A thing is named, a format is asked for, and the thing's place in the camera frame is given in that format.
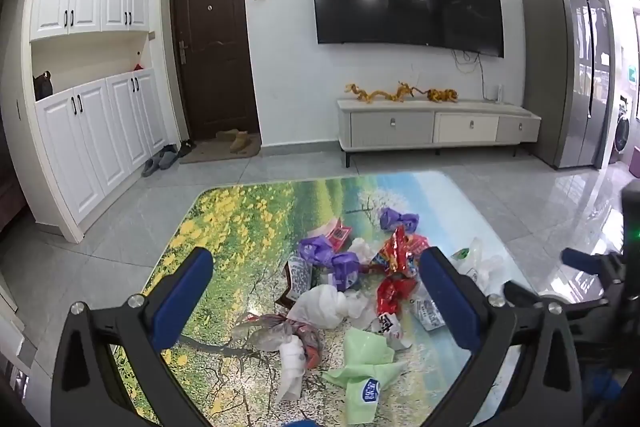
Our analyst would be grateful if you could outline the dark brown door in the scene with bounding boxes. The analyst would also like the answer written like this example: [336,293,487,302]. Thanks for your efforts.
[169,0,261,142]

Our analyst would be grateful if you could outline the long golden dragon ornament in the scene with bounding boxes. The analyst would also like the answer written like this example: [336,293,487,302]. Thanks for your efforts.
[345,82,427,104]

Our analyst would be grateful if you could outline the white plastic bag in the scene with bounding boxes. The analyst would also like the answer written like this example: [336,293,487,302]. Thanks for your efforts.
[287,284,372,331]

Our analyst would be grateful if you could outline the landscape printed table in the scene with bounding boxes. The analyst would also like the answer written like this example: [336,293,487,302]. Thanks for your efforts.
[97,171,568,427]

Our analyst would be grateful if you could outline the brown doormat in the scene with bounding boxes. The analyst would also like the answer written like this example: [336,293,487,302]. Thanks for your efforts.
[179,133,262,164]

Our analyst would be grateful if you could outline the pink snack wrapper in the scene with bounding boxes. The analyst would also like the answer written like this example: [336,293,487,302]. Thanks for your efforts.
[307,218,354,253]

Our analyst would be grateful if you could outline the green plastic bag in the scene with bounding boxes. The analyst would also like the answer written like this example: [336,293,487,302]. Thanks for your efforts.
[320,327,402,426]

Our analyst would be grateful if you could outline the white bag with green print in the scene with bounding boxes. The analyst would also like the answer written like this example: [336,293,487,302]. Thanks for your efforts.
[449,237,507,296]

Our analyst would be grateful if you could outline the grey refrigerator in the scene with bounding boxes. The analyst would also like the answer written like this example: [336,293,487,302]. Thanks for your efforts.
[519,0,618,170]

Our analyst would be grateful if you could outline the small white tissue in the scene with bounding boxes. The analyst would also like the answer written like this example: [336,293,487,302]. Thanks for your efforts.
[347,237,377,266]

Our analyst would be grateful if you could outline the clear wrapper with label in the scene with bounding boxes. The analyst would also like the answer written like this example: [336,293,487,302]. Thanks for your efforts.
[410,284,447,333]

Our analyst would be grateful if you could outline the small red snack wrapper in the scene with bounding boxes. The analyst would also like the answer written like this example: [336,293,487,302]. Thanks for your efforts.
[376,276,419,319]

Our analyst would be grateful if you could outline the grey television cabinet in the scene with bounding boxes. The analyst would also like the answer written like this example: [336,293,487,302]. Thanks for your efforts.
[336,98,543,166]

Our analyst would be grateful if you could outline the white crumpled tissue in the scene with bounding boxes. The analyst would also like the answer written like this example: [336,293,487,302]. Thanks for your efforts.
[276,337,309,403]

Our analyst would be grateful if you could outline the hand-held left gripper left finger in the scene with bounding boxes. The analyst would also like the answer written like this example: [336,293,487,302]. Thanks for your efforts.
[50,247,216,427]

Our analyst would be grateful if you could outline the television cables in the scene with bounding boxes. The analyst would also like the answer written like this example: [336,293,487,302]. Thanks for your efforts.
[451,49,487,100]

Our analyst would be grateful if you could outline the clear plastic bag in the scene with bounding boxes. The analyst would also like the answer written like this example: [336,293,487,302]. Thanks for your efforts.
[232,312,325,369]

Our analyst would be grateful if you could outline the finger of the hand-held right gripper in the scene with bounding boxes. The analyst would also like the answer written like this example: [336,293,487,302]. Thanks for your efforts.
[502,281,616,319]
[561,248,622,281]

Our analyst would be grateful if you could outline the purple plastic bag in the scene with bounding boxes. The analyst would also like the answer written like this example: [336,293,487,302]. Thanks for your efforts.
[298,237,362,292]
[379,207,420,233]

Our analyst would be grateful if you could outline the large red snack wrapper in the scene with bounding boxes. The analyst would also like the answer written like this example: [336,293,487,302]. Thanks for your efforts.
[372,227,432,279]

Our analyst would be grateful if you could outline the person's right hand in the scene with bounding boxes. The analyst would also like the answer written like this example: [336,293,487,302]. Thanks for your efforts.
[584,367,633,427]

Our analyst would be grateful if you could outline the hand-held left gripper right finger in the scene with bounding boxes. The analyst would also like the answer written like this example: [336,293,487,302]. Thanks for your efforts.
[419,247,586,427]

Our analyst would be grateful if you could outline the washing machine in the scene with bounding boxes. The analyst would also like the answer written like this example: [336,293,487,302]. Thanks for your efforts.
[609,94,634,166]

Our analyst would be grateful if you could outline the white labelled wrapper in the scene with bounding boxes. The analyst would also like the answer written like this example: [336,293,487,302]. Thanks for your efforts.
[372,312,414,351]

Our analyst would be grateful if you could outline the black handbag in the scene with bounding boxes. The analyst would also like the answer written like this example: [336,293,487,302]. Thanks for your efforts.
[32,70,55,100]

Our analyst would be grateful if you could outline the brown packet with white label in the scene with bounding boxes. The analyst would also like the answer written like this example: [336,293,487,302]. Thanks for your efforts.
[275,255,317,306]

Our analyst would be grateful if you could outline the white cupboard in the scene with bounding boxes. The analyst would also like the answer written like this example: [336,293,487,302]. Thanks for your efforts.
[15,0,169,244]

